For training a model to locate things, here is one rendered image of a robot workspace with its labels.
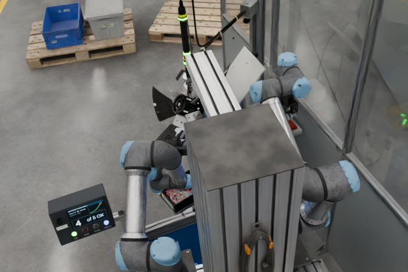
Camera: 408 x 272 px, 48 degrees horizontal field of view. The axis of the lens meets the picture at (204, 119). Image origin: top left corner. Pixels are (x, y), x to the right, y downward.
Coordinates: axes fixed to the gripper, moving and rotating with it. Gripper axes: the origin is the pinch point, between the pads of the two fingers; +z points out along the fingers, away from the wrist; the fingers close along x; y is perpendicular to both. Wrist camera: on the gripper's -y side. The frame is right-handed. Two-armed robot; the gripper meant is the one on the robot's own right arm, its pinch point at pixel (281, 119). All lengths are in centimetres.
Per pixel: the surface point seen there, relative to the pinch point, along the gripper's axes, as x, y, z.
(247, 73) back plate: 12, -60, 19
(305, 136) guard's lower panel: 45, -45, 70
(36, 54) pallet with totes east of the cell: -114, -333, 134
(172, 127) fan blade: -37, -57, 39
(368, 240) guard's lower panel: 45, 25, 90
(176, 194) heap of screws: -47, -30, 63
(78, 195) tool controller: -94, -18, 24
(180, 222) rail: -51, -13, 64
